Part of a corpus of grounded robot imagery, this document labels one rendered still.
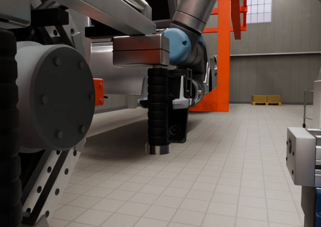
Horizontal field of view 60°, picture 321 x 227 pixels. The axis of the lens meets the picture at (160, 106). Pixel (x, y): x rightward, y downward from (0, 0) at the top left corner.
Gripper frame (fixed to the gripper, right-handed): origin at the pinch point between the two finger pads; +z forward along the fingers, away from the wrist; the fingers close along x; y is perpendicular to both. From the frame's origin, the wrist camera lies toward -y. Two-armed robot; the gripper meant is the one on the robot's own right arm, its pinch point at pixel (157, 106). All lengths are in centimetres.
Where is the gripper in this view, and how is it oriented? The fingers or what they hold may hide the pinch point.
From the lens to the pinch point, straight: 48.6
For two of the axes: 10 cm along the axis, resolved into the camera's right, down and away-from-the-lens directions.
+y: 0.0, -10.0, -0.7
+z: -2.9, 0.7, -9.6
